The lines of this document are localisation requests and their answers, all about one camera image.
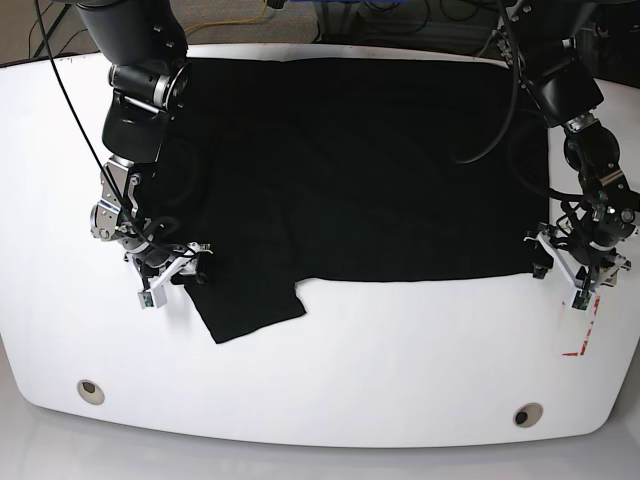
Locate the table cable grommet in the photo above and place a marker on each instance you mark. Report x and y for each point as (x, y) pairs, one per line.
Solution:
(90, 392)
(528, 415)

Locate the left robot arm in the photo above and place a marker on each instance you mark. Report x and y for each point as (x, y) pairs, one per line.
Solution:
(541, 37)

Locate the left table cable grommet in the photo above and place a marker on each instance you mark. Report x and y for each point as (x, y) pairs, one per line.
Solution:
(90, 392)

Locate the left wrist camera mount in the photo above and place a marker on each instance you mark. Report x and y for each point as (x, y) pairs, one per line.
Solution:
(154, 295)

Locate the black printed t-shirt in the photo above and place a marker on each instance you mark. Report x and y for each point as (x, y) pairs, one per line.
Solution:
(363, 170)

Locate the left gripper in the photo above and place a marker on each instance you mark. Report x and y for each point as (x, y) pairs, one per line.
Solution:
(599, 262)

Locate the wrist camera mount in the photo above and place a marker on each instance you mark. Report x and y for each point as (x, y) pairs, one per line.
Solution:
(587, 280)
(154, 295)

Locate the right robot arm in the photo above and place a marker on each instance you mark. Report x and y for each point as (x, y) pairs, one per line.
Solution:
(149, 182)

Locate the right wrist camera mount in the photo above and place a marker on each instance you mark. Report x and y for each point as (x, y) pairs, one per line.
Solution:
(587, 280)

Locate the right table cable grommet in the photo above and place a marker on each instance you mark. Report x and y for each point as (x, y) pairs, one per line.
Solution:
(528, 415)

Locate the red tape rectangle marking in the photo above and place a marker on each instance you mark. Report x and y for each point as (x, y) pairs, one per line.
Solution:
(575, 327)

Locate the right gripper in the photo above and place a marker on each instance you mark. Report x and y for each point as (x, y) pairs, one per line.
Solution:
(151, 263)

